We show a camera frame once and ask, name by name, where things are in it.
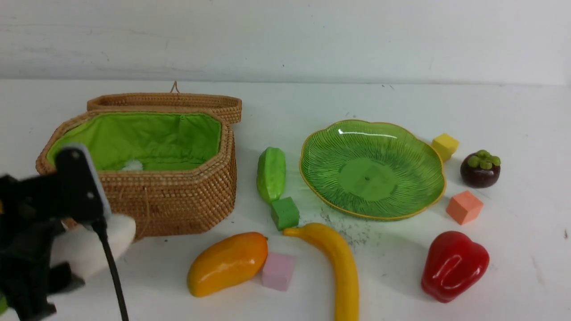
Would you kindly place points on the orange foam cube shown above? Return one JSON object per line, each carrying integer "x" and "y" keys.
{"x": 464, "y": 207}

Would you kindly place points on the orange yellow mango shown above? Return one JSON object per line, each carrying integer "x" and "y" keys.
{"x": 227, "y": 263}

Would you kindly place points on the dark purple mangosteen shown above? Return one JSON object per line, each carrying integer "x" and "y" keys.
{"x": 480, "y": 169}

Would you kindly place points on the yellow foam cube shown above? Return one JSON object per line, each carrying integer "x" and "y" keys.
{"x": 445, "y": 145}

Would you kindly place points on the woven wicker basket lid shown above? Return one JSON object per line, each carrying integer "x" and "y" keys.
{"x": 227, "y": 108}

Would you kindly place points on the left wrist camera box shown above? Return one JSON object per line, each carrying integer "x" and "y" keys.
{"x": 82, "y": 189}

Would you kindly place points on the green foam cube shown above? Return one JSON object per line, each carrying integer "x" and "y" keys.
{"x": 285, "y": 213}

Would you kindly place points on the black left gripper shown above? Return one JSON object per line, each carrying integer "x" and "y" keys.
{"x": 28, "y": 229}

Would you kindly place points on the yellow banana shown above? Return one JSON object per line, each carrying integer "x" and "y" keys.
{"x": 340, "y": 256}

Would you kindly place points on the red bell pepper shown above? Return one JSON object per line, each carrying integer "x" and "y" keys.
{"x": 454, "y": 263}

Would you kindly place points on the pink foam cube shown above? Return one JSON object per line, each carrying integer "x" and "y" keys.
{"x": 278, "y": 271}

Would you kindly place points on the green glass leaf plate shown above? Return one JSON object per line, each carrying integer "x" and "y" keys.
{"x": 372, "y": 170}

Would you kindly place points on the woven wicker basket green lining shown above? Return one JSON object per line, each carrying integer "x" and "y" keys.
{"x": 173, "y": 171}

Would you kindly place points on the white radish with green leaves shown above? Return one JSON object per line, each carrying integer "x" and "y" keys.
{"x": 82, "y": 249}

